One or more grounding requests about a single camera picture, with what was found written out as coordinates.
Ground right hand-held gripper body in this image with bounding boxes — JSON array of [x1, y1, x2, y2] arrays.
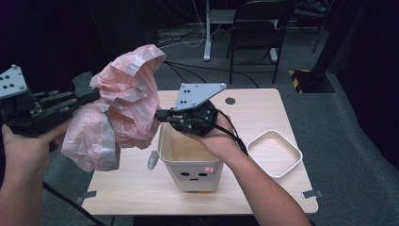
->
[[172, 82, 227, 137]]

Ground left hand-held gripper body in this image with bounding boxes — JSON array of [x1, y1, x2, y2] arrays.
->
[[0, 64, 43, 137]]

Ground pink plastic bag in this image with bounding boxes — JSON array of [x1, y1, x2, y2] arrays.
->
[[60, 43, 168, 172]]

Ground white trash bin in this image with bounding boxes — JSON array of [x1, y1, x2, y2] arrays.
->
[[148, 121, 226, 195]]

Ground white bin rim ring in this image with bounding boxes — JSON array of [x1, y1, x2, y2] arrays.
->
[[247, 129, 304, 180]]

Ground person's right hand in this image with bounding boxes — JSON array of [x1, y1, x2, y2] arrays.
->
[[181, 112, 243, 162]]

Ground person's left hand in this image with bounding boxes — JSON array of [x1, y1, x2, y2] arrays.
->
[[1, 120, 72, 186]]

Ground black curtain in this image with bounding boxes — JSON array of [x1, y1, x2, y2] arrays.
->
[[337, 0, 399, 172], [0, 0, 104, 95]]

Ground grey tape strip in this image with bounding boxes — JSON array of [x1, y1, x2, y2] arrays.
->
[[75, 189, 98, 205], [301, 189, 324, 200]]

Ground black folding chair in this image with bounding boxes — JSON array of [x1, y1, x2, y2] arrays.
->
[[226, 0, 295, 85]]

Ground black striped stand base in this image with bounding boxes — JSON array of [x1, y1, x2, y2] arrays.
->
[[288, 69, 336, 94]]

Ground right hand-held gripper cable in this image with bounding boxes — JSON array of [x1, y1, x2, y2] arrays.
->
[[215, 107, 249, 156]]

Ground hand-held gripper cable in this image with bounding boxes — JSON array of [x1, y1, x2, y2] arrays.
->
[[215, 107, 249, 156], [41, 180, 106, 226]]

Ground black floor cable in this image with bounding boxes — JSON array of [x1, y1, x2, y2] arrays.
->
[[163, 59, 260, 89]]

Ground bundle of floor cables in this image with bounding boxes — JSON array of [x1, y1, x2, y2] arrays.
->
[[155, 18, 227, 51]]

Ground left hand-held gripper cable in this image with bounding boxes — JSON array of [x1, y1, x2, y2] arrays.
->
[[41, 180, 106, 226]]

